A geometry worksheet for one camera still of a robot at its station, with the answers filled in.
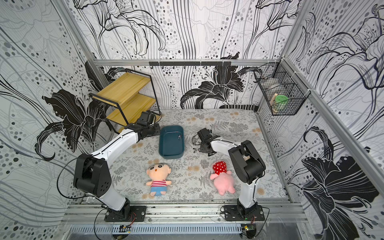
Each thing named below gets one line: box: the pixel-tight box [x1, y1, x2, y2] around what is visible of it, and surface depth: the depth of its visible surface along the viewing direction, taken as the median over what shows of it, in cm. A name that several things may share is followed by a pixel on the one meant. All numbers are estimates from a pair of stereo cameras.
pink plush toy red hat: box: [210, 160, 236, 196], surface depth 80 cm
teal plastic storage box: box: [159, 125, 185, 160], surface depth 100 cm
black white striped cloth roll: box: [219, 105, 260, 112], surface depth 121 cm
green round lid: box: [275, 94, 289, 105], surface depth 81 cm
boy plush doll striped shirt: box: [145, 158, 172, 197], surface depth 80 cm
